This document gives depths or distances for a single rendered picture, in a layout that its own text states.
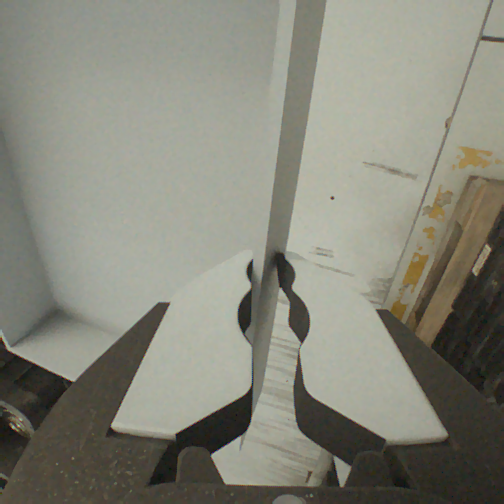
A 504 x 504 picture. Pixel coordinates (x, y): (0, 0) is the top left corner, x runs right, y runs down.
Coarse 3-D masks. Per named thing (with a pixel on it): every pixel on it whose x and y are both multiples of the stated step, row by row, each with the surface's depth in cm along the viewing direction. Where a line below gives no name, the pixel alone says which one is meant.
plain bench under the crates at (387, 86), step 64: (384, 0) 24; (448, 0) 23; (320, 64) 28; (384, 64) 26; (448, 64) 25; (320, 128) 31; (384, 128) 29; (448, 128) 27; (320, 192) 34; (384, 192) 32; (320, 256) 38; (384, 256) 35; (256, 448) 63; (320, 448) 56
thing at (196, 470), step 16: (192, 448) 5; (192, 464) 5; (208, 464) 5; (352, 464) 5; (368, 464) 5; (384, 464) 5; (176, 480) 5; (192, 480) 5; (208, 480) 5; (352, 480) 5; (368, 480) 5; (384, 480) 5; (128, 496) 4; (144, 496) 4; (160, 496) 4; (176, 496) 4; (192, 496) 4; (208, 496) 4; (224, 496) 4; (240, 496) 4; (256, 496) 4; (272, 496) 4; (288, 496) 4; (304, 496) 4; (320, 496) 4; (336, 496) 4; (352, 496) 4; (368, 496) 4; (384, 496) 4; (400, 496) 4; (416, 496) 4; (432, 496) 4
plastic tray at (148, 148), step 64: (0, 0) 14; (64, 0) 13; (128, 0) 12; (192, 0) 11; (256, 0) 11; (320, 0) 9; (0, 64) 16; (64, 64) 15; (128, 64) 14; (192, 64) 13; (256, 64) 12; (0, 128) 18; (64, 128) 16; (128, 128) 15; (192, 128) 14; (256, 128) 13; (0, 192) 19; (64, 192) 19; (128, 192) 17; (192, 192) 16; (256, 192) 14; (0, 256) 20; (64, 256) 22; (128, 256) 19; (192, 256) 18; (256, 256) 11; (0, 320) 21; (64, 320) 25; (128, 320) 23; (256, 320) 12; (256, 384) 17
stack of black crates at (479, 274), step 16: (496, 224) 77; (496, 240) 75; (480, 256) 81; (496, 256) 72; (480, 272) 79; (496, 272) 72; (464, 288) 87; (480, 288) 77; (496, 288) 70; (464, 304) 85; (480, 304) 77; (496, 304) 70; (464, 320) 81; (480, 320) 74; (496, 320) 67; (480, 336) 72; (496, 336) 67; (480, 352) 72; (496, 352) 65; (496, 368) 63; (496, 384) 62; (496, 400) 62
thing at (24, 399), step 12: (0, 384) 35; (12, 384) 35; (0, 396) 34; (12, 396) 34; (24, 396) 34; (36, 396) 35; (12, 408) 33; (24, 408) 34; (36, 408) 34; (24, 420) 34; (36, 420) 35
